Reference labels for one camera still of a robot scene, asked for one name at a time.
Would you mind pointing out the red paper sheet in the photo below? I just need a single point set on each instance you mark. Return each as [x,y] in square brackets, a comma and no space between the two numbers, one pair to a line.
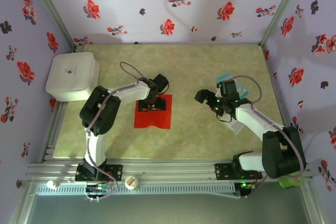
[152,120]

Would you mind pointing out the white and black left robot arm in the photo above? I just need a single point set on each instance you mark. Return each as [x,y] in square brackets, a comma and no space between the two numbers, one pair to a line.
[97,142]

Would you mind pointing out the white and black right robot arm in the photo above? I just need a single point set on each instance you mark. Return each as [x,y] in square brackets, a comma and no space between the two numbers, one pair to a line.
[252,119]

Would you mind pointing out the blue snack packet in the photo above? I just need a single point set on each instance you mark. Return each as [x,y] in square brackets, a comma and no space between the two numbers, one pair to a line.
[243,91]

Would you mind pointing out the white plastic lidded box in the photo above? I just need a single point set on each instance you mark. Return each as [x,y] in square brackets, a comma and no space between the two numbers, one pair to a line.
[71,77]

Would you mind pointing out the small circuit board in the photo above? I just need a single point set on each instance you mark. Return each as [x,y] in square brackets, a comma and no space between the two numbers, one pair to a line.
[97,188]
[246,185]

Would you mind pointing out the green bottle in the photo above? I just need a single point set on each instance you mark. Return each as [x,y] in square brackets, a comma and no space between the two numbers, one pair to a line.
[288,183]

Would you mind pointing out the aluminium side rail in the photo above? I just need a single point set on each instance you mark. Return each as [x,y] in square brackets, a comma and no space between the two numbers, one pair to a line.
[273,77]
[48,153]

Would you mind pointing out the aluminium frame rail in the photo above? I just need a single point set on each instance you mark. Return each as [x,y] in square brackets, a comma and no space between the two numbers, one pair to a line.
[170,169]

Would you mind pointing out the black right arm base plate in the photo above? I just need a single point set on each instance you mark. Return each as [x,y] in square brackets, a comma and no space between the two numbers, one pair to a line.
[223,171]

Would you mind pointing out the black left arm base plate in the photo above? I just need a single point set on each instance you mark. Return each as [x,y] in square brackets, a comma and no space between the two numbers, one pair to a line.
[115,172]

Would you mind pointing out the aluminium corner post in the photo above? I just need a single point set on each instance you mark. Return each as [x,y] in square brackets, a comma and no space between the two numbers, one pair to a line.
[280,9]
[52,9]

